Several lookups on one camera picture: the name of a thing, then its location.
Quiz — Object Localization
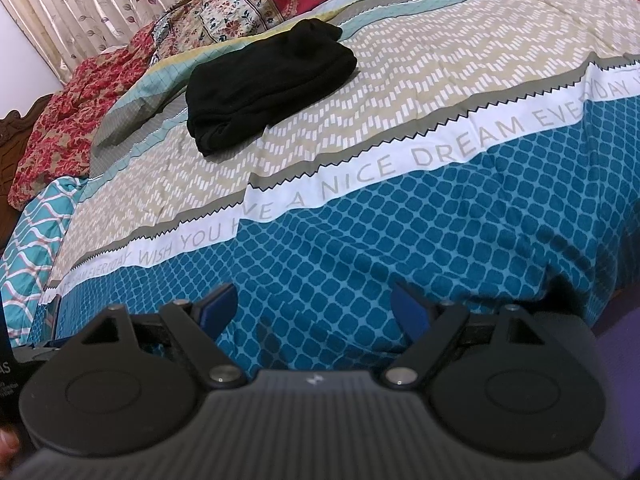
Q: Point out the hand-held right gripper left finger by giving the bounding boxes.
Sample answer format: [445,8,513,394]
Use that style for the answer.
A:
[80,283,247,388]

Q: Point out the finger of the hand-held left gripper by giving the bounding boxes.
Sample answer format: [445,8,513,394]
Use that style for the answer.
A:
[30,293,64,358]

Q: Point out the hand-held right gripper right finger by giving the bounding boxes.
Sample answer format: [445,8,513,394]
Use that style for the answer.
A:
[382,281,547,390]

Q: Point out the black pants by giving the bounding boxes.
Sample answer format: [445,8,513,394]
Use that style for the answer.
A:
[185,18,358,157]

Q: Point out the person's left hand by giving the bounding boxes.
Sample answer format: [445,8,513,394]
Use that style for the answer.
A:
[0,411,22,456]

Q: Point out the teal wavy patterned cloth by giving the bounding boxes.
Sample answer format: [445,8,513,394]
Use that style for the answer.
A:
[0,176,86,348]

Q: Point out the patterned bedsheet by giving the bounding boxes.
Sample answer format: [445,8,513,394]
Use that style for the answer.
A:
[27,0,640,356]

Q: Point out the carved wooden headboard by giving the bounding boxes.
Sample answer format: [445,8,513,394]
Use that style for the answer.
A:
[0,94,57,258]

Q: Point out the red floral blanket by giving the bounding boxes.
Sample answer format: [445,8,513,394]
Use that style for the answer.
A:
[9,22,168,212]

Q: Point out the purple clothing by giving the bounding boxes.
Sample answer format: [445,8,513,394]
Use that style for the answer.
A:
[591,280,640,480]

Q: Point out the floral patterned pillow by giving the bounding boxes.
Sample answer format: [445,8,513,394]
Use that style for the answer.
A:
[149,0,293,56]

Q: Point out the leaf print curtain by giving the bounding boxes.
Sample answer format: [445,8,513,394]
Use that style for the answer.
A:
[0,0,243,88]

